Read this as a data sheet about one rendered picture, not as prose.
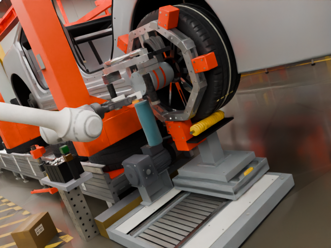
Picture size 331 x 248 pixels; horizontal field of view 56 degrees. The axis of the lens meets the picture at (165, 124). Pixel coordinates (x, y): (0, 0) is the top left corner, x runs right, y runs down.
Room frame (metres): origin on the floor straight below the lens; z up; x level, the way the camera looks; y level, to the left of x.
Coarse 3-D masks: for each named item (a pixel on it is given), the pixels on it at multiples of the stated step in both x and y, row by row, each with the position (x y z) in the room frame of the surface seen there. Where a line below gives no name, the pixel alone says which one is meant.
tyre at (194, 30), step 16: (192, 16) 1.62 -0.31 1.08; (208, 16) 1.65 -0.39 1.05; (192, 32) 1.57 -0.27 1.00; (208, 32) 1.57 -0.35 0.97; (224, 32) 1.62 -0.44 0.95; (208, 48) 1.52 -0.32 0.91; (224, 48) 1.58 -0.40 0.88; (224, 64) 1.56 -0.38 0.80; (208, 80) 1.56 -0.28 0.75; (224, 80) 1.57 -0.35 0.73; (208, 96) 1.59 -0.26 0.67; (224, 96) 1.64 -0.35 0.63; (208, 112) 1.63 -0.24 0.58
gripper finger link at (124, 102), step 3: (123, 99) 1.26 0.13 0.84; (126, 99) 1.26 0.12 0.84; (117, 102) 1.25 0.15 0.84; (120, 102) 1.25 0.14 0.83; (123, 102) 1.26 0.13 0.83; (126, 102) 1.26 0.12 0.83; (129, 102) 1.26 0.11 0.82; (108, 105) 1.24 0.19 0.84; (111, 105) 1.24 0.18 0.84; (114, 105) 1.25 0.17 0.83; (117, 105) 1.25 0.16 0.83; (120, 105) 1.25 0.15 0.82; (123, 105) 1.26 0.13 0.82; (114, 108) 1.25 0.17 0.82
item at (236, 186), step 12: (252, 168) 1.66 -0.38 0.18; (264, 168) 1.72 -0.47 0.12; (180, 180) 1.86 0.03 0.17; (192, 180) 1.85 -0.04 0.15; (204, 180) 1.76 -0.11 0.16; (240, 180) 1.59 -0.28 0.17; (252, 180) 1.64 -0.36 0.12; (204, 192) 1.71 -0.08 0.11; (216, 192) 1.63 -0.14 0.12; (228, 192) 1.56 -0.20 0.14; (240, 192) 1.56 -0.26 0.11
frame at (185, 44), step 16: (144, 32) 1.71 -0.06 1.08; (160, 32) 1.62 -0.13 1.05; (176, 32) 1.59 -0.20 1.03; (128, 48) 1.86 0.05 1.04; (192, 48) 1.53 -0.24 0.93; (192, 64) 1.51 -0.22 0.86; (192, 80) 1.53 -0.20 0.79; (144, 96) 1.91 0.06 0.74; (192, 96) 1.56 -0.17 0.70; (160, 112) 1.82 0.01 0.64; (176, 112) 1.75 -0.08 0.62; (192, 112) 1.61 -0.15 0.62
